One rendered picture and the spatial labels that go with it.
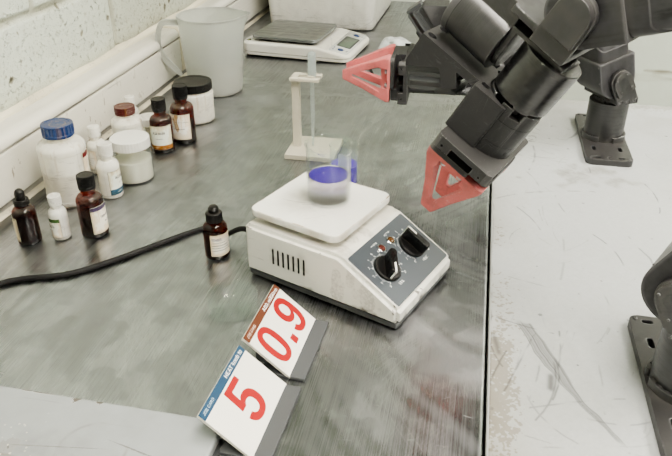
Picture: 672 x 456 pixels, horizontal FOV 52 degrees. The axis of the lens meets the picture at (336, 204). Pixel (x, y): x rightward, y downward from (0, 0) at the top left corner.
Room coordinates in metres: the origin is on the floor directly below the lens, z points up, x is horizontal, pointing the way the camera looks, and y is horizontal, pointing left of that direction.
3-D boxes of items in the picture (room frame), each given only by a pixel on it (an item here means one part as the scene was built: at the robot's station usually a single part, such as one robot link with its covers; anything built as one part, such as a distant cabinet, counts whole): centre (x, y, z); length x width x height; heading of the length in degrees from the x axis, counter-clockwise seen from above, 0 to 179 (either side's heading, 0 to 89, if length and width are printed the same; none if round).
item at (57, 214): (0.76, 0.35, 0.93); 0.02 x 0.02 x 0.06
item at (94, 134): (0.95, 0.36, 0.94); 0.03 x 0.03 x 0.07
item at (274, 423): (0.45, 0.07, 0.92); 0.09 x 0.06 x 0.04; 166
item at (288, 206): (0.69, 0.02, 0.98); 0.12 x 0.12 x 0.01; 57
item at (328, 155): (0.69, 0.01, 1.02); 0.06 x 0.05 x 0.08; 163
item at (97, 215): (0.77, 0.31, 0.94); 0.03 x 0.03 x 0.08
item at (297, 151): (1.03, 0.03, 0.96); 0.08 x 0.08 x 0.13; 79
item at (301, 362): (0.54, 0.05, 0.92); 0.09 x 0.06 x 0.04; 166
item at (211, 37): (1.32, 0.25, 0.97); 0.18 x 0.13 x 0.15; 101
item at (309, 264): (0.68, -0.01, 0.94); 0.22 x 0.13 x 0.08; 57
